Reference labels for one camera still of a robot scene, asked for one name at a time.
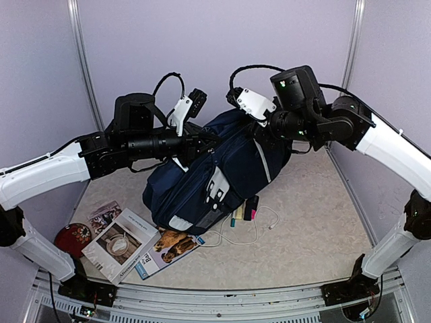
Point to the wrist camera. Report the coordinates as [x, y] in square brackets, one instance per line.
[258, 107]
[185, 108]

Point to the yellow highlighter marker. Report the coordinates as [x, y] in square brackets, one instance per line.
[239, 213]

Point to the right aluminium frame post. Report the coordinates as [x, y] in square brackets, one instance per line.
[352, 42]

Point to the white teal-capped marker pen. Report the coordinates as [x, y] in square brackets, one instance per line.
[232, 220]

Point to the front aluminium rail base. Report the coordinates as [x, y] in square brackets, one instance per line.
[140, 303]

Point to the purple picture card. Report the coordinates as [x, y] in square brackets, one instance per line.
[103, 216]

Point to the red floral round tin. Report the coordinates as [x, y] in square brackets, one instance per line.
[73, 238]

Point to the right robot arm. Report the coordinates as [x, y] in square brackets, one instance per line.
[301, 113]

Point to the blue dog cover book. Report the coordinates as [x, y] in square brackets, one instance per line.
[172, 246]

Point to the pink black highlighter marker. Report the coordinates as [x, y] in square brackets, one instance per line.
[251, 206]

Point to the navy blue student backpack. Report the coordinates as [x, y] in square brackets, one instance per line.
[218, 182]

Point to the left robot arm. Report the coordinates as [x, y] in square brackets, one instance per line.
[139, 130]

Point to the aluminium frame post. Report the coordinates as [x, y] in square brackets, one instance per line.
[73, 9]
[352, 42]

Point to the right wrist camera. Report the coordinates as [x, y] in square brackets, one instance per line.
[258, 107]

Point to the white afternoon tea book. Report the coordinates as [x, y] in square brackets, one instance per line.
[119, 247]

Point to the left aluminium frame post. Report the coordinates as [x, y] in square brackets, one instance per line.
[73, 9]

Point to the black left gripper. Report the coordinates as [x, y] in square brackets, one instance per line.
[191, 144]

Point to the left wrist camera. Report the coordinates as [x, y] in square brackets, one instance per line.
[185, 108]

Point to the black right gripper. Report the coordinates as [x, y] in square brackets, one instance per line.
[258, 132]

